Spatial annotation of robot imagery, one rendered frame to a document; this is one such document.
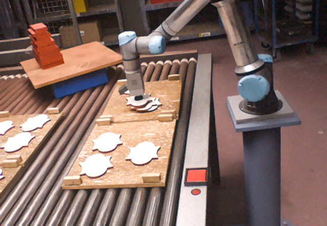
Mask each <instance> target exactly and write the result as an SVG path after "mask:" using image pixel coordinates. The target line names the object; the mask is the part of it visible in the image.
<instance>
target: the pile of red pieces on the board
mask: <svg viewBox="0 0 327 226"><path fill-rule="evenodd" d="M30 27H31V29H28V32H29V34H30V36H29V37H30V39H31V40H32V42H31V44H32V46H33V48H32V49H33V52H34V53H33V55H34V58H35V60H36V61H37V62H38V64H39V65H40V66H41V67H42V69H43V70H45V69H48V68H51V67H54V66H57V65H61V64H64V60H63V56H62V54H61V53H60V51H59V48H58V47H57V46H56V45H55V41H54V39H53V38H51V34H50V32H48V31H47V30H48V29H47V26H45V25H44V24H42V23H39V24H36V25H31V26H30Z"/></svg>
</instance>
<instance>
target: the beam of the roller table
mask: <svg viewBox="0 0 327 226"><path fill-rule="evenodd" d="M212 67H213V61H212V54H211V53H208V54H199V55H198V61H197V69H196V77H195V84H194V92H193V100H192V108H191V116H190V123H189V130H188V139H187V143H186V151H185V159H184V167H183V174H182V182H181V190H180V197H179V205H178V213H177V220H176V226H208V209H209V173H208V186H189V187H187V186H186V187H185V186H184V176H185V168H189V167H208V170H209V168H210V147H211V107H212ZM193 189H199V190H200V191H201V193H200V194H198V195H193V194H192V193H191V191H192V190H193Z"/></svg>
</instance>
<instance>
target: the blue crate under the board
mask: <svg viewBox="0 0 327 226"><path fill-rule="evenodd" d="M106 68H107V67H105V68H102V69H99V70H96V71H93V72H89V73H86V74H83V75H79V76H77V77H73V78H70V79H66V80H63V81H60V82H56V83H53V84H50V85H47V86H48V87H49V88H50V90H51V92H52V93H53V95H54V96H55V97H56V98H60V97H64V96H67V95H70V94H73V93H76V92H79V91H82V90H84V89H87V88H90V87H94V86H97V85H100V84H103V83H106V82H108V77H107V72H106Z"/></svg>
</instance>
